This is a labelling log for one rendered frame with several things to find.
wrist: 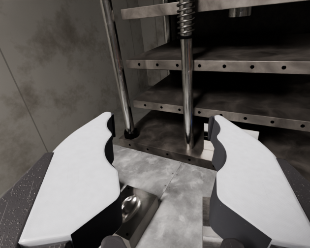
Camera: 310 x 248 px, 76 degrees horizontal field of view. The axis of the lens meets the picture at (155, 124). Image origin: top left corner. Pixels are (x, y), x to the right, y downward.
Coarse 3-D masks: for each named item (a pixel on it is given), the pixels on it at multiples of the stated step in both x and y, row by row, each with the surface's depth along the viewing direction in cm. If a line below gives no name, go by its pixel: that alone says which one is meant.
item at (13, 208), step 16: (48, 160) 8; (32, 176) 7; (16, 192) 6; (32, 192) 6; (0, 208) 6; (16, 208) 6; (0, 224) 5; (16, 224) 5; (0, 240) 5; (16, 240) 5
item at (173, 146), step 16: (160, 112) 164; (144, 128) 144; (160, 128) 142; (176, 128) 140; (272, 128) 127; (128, 144) 134; (144, 144) 127; (160, 144) 125; (176, 144) 123; (272, 144) 114; (288, 144) 112; (304, 144) 111; (192, 160) 113; (208, 160) 108; (288, 160) 101; (304, 160) 100; (304, 176) 91
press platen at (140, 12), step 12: (204, 0) 84; (216, 0) 82; (228, 0) 80; (240, 0) 78; (252, 0) 76; (264, 0) 75; (276, 0) 73; (288, 0) 72; (300, 0) 70; (132, 12) 102; (144, 12) 99; (156, 12) 96; (168, 12) 93
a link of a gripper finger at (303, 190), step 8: (280, 160) 8; (288, 168) 8; (288, 176) 7; (296, 176) 7; (296, 184) 7; (304, 184) 7; (296, 192) 7; (304, 192) 7; (304, 200) 6; (304, 208) 6
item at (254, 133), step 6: (204, 126) 109; (240, 126) 101; (246, 126) 101; (252, 126) 100; (258, 126) 99; (204, 132) 111; (252, 132) 98; (258, 132) 96; (204, 138) 113; (204, 144) 115; (210, 144) 113
